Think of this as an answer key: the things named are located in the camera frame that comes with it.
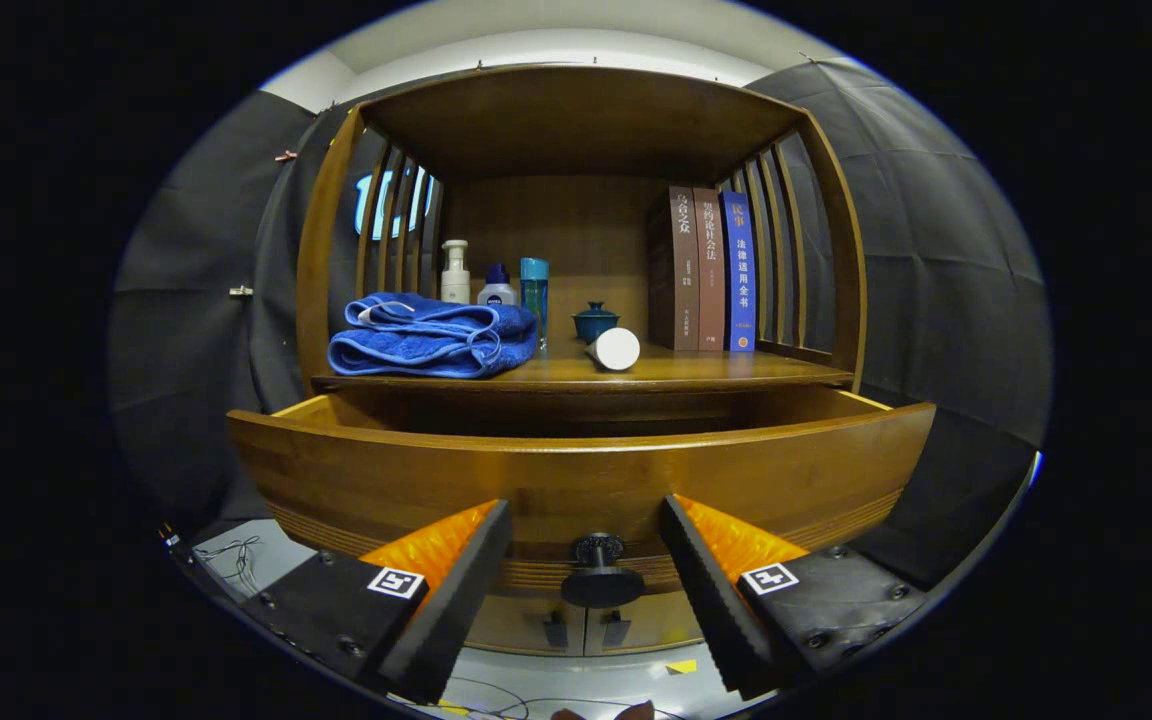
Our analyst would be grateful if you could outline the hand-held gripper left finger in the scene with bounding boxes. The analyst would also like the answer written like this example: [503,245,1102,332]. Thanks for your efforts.
[241,499,514,704]

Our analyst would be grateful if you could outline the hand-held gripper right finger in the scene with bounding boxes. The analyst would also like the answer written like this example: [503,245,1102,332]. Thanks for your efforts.
[660,493,929,701]

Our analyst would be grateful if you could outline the wooden drawer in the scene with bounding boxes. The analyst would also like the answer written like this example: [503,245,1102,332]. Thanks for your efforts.
[226,385,937,609]

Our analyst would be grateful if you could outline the white cleanser tube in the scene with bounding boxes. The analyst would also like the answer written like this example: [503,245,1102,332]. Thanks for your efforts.
[586,327,641,372]

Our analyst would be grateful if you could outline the wooden cabinet door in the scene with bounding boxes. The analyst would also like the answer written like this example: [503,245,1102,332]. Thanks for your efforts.
[584,590,705,656]
[466,592,587,656]

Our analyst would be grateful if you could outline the wooden countertop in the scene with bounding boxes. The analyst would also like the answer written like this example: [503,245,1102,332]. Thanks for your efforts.
[312,335,855,393]

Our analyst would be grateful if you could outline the wooden cabinet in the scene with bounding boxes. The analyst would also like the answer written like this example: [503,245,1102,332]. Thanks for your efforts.
[296,65,869,656]

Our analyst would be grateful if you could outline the blue folded towel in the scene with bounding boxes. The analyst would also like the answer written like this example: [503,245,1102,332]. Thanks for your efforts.
[327,292,539,379]

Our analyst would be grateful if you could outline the dark blue lidded teacup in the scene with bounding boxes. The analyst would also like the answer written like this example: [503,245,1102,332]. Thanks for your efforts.
[572,301,621,344]

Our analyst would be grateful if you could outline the white lotion bottle blue cap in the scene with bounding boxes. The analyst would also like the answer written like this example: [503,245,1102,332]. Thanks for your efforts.
[477,263,518,307]

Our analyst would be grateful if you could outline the teal tumbler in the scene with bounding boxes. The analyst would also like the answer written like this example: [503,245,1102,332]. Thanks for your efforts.
[520,258,550,351]

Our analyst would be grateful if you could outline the reddish brown book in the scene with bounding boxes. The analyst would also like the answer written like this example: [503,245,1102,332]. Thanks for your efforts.
[693,188,727,352]

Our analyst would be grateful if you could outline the white pump bottle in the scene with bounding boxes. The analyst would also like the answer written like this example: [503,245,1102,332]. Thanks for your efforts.
[439,240,471,305]

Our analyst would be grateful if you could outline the blue book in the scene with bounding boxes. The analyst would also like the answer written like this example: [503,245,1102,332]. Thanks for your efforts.
[719,191,758,353]

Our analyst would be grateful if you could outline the dark brown book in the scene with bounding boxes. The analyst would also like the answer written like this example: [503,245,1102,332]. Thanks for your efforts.
[648,186,701,351]

